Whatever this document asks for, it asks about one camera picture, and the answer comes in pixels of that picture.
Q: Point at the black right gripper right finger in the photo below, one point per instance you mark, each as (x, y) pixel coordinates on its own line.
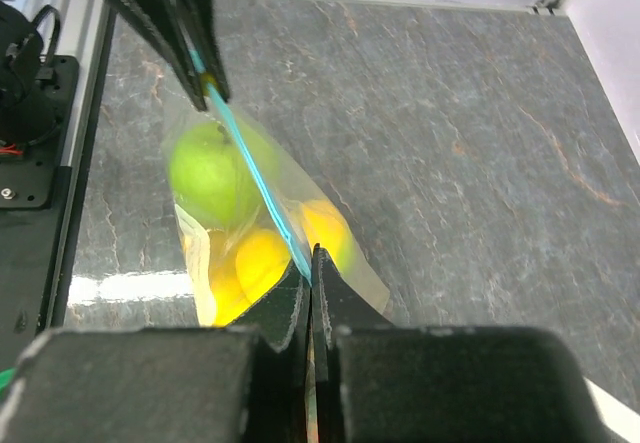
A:
(378, 382)

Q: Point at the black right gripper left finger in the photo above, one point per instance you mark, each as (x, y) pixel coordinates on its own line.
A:
(240, 383)

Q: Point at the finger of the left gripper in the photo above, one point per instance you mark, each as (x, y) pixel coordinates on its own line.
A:
(183, 33)

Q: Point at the yellow banana bunch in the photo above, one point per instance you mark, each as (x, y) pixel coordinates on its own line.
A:
(229, 273)

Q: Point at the clear zip top bag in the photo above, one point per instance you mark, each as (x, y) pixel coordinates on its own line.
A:
(282, 184)

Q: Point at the green apple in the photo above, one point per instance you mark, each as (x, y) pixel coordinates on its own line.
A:
(210, 179)

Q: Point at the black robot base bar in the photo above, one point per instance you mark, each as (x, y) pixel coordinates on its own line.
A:
(38, 88)

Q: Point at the green plastic tray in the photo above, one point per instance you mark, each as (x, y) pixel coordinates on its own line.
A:
(5, 378)

